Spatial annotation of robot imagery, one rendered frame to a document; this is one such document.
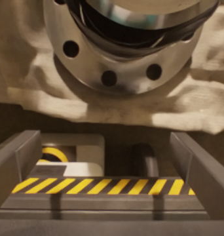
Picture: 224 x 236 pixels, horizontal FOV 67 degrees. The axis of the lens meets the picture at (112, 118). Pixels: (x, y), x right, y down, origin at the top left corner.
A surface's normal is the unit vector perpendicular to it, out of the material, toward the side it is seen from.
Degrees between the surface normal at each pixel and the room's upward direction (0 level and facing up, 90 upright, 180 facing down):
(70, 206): 0
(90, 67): 0
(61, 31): 0
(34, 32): 58
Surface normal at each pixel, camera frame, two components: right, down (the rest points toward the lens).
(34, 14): 0.87, 0.21
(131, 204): 0.01, 0.29
